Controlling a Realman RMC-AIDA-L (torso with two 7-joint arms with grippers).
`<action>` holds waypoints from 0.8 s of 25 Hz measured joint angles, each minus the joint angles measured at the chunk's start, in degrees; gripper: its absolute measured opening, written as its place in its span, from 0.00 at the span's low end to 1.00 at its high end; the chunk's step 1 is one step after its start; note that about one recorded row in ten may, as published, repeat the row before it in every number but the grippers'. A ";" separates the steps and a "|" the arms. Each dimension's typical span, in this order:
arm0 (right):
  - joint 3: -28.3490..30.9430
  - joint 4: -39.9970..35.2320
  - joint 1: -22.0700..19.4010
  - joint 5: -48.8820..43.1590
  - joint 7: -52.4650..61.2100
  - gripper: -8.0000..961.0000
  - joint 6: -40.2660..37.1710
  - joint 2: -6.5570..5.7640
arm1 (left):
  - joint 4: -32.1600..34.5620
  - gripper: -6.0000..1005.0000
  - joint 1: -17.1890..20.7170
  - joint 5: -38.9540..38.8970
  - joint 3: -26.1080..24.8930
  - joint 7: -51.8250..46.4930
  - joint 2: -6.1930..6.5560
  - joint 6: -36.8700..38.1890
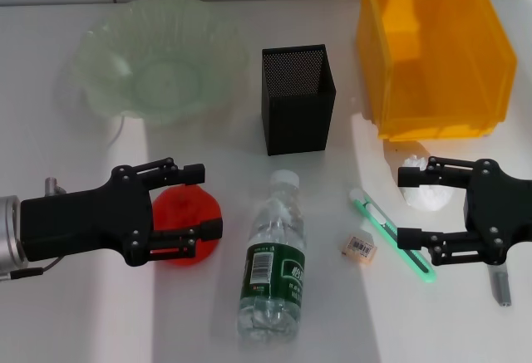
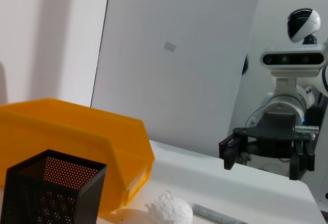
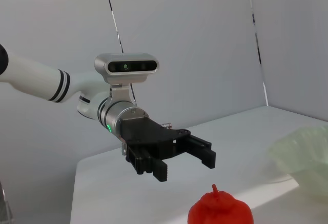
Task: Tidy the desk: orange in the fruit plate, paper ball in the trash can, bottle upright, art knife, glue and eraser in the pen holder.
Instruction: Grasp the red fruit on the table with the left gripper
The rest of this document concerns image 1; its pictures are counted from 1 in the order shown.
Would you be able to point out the white paper ball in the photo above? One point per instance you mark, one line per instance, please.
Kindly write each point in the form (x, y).
(428, 199)

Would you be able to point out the green utility knife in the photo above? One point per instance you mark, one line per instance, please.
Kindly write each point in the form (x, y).
(386, 230)

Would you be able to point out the black mesh pen holder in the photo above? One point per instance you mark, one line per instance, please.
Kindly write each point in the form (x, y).
(297, 122)

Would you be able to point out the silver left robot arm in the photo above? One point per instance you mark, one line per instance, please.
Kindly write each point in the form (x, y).
(9, 234)

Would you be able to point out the barcode eraser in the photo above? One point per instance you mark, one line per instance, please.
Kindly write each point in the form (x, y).
(358, 248)

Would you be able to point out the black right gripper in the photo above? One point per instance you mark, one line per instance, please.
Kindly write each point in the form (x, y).
(498, 209)

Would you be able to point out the yellow plastic bin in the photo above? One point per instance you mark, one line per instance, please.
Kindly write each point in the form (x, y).
(436, 68)

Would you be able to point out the red orange toy fruit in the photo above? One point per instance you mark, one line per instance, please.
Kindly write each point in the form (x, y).
(183, 209)

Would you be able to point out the grey pen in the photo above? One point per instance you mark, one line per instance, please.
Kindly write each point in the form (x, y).
(500, 288)

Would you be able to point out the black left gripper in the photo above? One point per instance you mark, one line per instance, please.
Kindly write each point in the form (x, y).
(83, 222)

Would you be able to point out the green label water bottle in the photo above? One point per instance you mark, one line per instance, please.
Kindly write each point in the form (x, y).
(274, 263)

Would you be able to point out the translucent green fruit plate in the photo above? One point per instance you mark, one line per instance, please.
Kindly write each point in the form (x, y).
(166, 60)

